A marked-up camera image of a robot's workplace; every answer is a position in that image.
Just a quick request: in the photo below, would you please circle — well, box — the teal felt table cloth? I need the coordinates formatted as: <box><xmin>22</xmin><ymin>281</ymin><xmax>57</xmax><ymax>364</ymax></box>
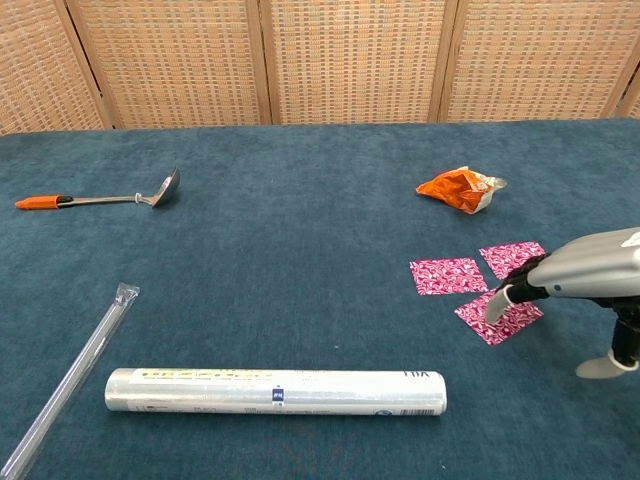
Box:
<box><xmin>0</xmin><ymin>117</ymin><xmax>640</xmax><ymax>480</ymax></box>

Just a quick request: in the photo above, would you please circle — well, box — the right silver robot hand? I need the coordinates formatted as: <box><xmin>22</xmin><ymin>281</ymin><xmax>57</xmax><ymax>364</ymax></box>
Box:
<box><xmin>484</xmin><ymin>227</ymin><xmax>640</xmax><ymax>380</ymax></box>

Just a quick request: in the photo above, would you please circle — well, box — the woven bamboo screen panel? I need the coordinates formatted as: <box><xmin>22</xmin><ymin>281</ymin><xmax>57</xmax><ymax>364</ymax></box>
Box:
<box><xmin>0</xmin><ymin>0</ymin><xmax>114</xmax><ymax>136</ymax></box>
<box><xmin>612</xmin><ymin>64</ymin><xmax>640</xmax><ymax>121</ymax></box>
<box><xmin>257</xmin><ymin>0</ymin><xmax>459</xmax><ymax>126</ymax></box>
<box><xmin>64</xmin><ymin>0</ymin><xmax>274</xmax><ymax>130</ymax></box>
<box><xmin>437</xmin><ymin>0</ymin><xmax>640</xmax><ymax>124</ymax></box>

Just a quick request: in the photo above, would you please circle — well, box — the crumpled orange snack wrapper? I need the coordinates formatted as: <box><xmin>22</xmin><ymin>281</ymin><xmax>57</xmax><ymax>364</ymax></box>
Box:
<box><xmin>415</xmin><ymin>166</ymin><xmax>509</xmax><ymax>216</ymax></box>

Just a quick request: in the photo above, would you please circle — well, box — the white cling film roll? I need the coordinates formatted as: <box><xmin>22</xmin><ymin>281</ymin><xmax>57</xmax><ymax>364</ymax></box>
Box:
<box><xmin>103</xmin><ymin>367</ymin><xmax>449</xmax><ymax>419</ymax></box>

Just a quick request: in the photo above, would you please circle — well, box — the steel ladle orange handle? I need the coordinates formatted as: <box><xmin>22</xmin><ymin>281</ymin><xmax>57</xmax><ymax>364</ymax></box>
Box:
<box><xmin>14</xmin><ymin>166</ymin><xmax>181</xmax><ymax>211</ymax></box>

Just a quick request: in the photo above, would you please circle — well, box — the long clear wrapped tube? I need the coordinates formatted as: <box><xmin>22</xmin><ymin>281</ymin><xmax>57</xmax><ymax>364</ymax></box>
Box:
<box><xmin>0</xmin><ymin>282</ymin><xmax>141</xmax><ymax>480</ymax></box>

